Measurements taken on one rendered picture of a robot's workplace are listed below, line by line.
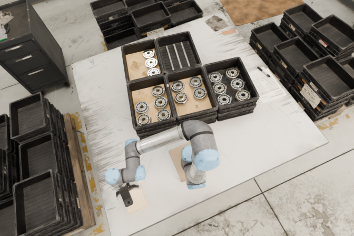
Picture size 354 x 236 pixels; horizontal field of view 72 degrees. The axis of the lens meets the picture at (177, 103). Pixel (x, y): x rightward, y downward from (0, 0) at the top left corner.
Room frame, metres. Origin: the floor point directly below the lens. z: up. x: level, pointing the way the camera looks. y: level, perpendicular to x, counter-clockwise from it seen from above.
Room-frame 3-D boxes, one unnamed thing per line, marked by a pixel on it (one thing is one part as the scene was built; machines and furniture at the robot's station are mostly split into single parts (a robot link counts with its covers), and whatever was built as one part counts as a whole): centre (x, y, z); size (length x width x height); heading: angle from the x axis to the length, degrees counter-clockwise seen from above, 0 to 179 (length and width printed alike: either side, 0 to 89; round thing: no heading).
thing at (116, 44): (2.23, 0.53, 0.26); 0.40 x 0.30 x 0.23; 105
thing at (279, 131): (1.09, -0.04, 0.35); 1.60 x 1.60 x 0.70; 15
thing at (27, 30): (2.16, 1.54, 0.45); 0.60 x 0.45 x 0.90; 15
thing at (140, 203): (0.35, 0.37, 0.74); 0.16 x 0.12 x 0.07; 15
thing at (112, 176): (0.37, 0.37, 1.17); 0.09 x 0.08 x 0.11; 92
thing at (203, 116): (0.99, -0.11, 0.87); 0.40 x 0.30 x 0.11; 6
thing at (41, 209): (0.46, 1.14, 0.37); 0.40 x 0.30 x 0.45; 15
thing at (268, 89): (1.08, -0.74, 0.70); 0.33 x 0.23 x 0.01; 15
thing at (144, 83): (0.96, 0.19, 0.87); 0.40 x 0.30 x 0.11; 6
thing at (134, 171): (0.39, 0.27, 1.17); 0.11 x 0.11 x 0.08; 2
